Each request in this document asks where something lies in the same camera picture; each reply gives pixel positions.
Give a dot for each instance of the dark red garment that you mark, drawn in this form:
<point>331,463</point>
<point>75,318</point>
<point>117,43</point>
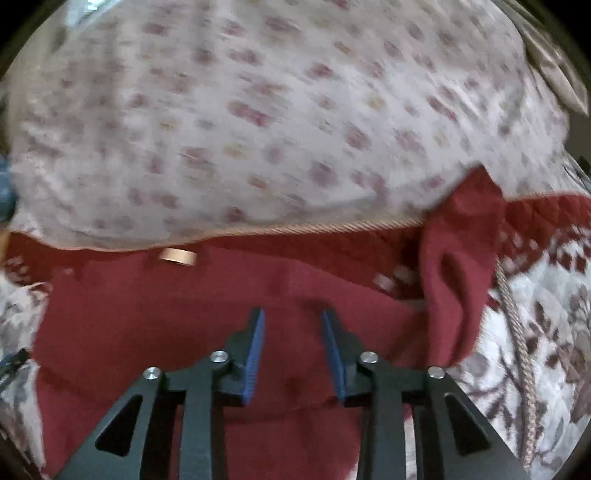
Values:
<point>415,297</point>

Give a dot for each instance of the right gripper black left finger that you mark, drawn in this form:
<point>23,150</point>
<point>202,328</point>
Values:
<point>176,417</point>

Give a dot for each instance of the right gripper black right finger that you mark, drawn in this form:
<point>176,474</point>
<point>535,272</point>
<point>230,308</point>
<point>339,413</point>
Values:
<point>453,439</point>

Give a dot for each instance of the beige curtain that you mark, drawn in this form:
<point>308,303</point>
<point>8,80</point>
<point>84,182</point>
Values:
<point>549,57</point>

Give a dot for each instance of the floral white pillow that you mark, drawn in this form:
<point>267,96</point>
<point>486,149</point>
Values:
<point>160,121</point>

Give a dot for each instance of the red and white floral blanket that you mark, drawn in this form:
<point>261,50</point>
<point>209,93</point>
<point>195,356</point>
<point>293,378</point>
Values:
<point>546,258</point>

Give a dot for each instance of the blue plastic bag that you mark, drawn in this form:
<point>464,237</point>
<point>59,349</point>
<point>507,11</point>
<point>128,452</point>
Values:
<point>8,195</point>

